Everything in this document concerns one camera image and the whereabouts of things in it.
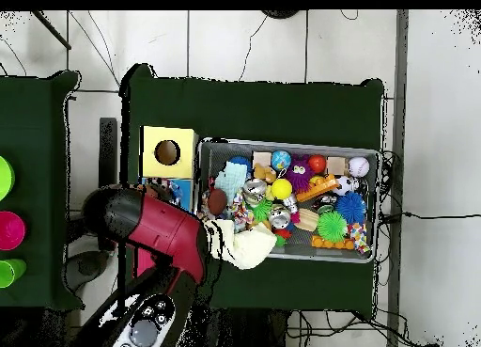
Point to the cream knitted cloth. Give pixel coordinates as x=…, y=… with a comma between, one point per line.
x=251, y=245

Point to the crushed clear plastic bottle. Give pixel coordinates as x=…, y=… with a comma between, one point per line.
x=171, y=191

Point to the blue spiky rubber ball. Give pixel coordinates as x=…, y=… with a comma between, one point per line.
x=350, y=208

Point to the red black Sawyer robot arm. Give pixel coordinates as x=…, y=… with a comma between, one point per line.
x=165, y=226

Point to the shallow silver mesh bin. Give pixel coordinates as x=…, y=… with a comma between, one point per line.
x=225, y=147

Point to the wooden box with three holes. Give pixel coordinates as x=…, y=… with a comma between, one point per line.
x=150, y=166

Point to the brown toy football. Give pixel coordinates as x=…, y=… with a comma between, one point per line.
x=217, y=202

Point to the smooth yellow ball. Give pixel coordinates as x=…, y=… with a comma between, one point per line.
x=281, y=189

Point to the blue white patterned ball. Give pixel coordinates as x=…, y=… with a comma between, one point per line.
x=281, y=160

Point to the purple spiky ball with eyes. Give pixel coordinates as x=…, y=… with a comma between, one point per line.
x=299, y=174

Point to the orange toy building brick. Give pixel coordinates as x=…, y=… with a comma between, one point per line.
x=317, y=187

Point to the dark green table cloth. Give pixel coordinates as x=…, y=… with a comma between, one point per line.
x=263, y=110

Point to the red orange ball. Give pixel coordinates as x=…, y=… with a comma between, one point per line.
x=317, y=164

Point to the green spiky ball with eyes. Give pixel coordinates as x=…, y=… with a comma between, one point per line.
x=332, y=226

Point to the white baseball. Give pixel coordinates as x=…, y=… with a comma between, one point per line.
x=359, y=167

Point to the black upright panel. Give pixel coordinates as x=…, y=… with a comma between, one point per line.
x=108, y=155

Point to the dark green side table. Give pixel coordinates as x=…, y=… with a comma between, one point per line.
x=34, y=117

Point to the pink plastic cup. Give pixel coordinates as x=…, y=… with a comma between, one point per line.
x=11, y=230

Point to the lime green plastic cup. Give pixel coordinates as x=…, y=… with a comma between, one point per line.
x=5, y=177
x=11, y=273

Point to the black slanted rod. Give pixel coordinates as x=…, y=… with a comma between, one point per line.
x=52, y=31

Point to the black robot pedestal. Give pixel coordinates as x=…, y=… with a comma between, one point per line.
x=255, y=332

